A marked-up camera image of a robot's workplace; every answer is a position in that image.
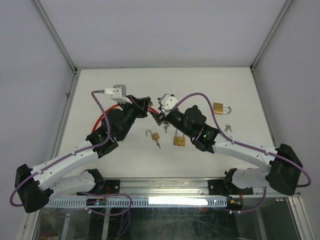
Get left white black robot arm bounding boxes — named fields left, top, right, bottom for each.
left=12, top=95, right=151, bottom=213

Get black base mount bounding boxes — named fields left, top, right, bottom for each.
left=207, top=179, right=254, bottom=198
left=76, top=178, right=121, bottom=196

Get left aluminium frame post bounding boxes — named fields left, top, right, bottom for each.
left=31, top=0, right=77, bottom=73

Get right aluminium frame post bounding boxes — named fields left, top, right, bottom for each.
left=250, top=0, right=295, bottom=72

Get grey slotted cable duct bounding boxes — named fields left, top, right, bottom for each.
left=46, top=196, right=227, bottom=209

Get aluminium front rail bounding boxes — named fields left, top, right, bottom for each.
left=30, top=176, right=299, bottom=199

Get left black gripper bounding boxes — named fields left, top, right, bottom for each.
left=118, top=95, right=151, bottom=140

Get red cable lock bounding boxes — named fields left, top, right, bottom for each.
left=91, top=98, right=161, bottom=133

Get wide brass padlock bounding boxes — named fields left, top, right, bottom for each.
left=212, top=102, right=232, bottom=115

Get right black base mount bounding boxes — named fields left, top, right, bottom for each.
left=207, top=179, right=254, bottom=198

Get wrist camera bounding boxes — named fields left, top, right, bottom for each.
left=158, top=93, right=178, bottom=116
left=104, top=84, right=132, bottom=104

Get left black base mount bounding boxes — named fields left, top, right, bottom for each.
left=76, top=178, right=121, bottom=196

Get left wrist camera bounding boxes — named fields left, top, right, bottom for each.
left=104, top=84, right=132, bottom=104

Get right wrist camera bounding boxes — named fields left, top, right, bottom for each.
left=158, top=93, right=178, bottom=116

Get small brass padlock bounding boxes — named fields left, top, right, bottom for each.
left=145, top=130, right=160, bottom=141

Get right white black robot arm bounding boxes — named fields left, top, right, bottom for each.
left=152, top=105, right=303, bottom=196

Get aluminium frame post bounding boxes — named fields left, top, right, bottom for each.
left=31, top=0, right=77, bottom=73
left=250, top=0, right=295, bottom=72

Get long shackle brass padlock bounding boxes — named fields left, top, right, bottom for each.
left=173, top=128, right=186, bottom=147

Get keys beside wide padlock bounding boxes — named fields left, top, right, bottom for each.
left=224, top=124, right=233, bottom=133

